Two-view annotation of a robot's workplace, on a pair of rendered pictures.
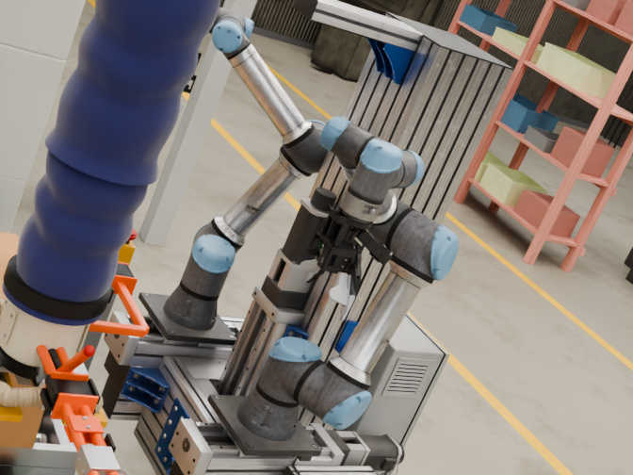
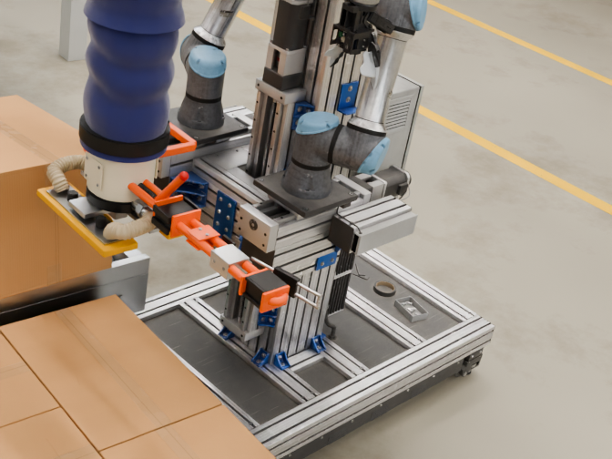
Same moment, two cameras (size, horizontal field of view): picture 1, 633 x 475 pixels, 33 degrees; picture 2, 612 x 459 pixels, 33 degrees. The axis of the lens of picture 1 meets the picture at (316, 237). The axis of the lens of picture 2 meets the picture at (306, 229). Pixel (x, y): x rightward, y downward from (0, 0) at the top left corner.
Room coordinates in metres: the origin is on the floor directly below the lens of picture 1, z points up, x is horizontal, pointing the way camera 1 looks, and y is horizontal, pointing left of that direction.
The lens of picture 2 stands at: (-0.29, 0.44, 2.46)
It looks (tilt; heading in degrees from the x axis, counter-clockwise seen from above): 30 degrees down; 349
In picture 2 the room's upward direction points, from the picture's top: 11 degrees clockwise
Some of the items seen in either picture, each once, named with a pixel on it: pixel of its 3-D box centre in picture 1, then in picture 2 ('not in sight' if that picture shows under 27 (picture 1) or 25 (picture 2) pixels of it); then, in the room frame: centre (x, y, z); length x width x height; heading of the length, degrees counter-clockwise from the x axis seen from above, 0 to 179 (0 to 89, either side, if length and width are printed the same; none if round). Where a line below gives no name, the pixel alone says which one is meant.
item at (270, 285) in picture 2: not in sight; (263, 290); (1.61, 0.13, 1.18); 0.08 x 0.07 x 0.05; 35
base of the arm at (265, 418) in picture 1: (272, 405); (309, 171); (2.38, -0.07, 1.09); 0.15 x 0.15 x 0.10
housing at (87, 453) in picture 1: (97, 466); (229, 261); (1.73, 0.21, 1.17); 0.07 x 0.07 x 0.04; 35
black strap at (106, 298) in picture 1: (59, 284); (126, 129); (2.11, 0.47, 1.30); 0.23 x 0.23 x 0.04
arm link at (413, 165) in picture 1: (391, 165); not in sight; (2.15, -0.08, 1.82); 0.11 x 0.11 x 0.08; 64
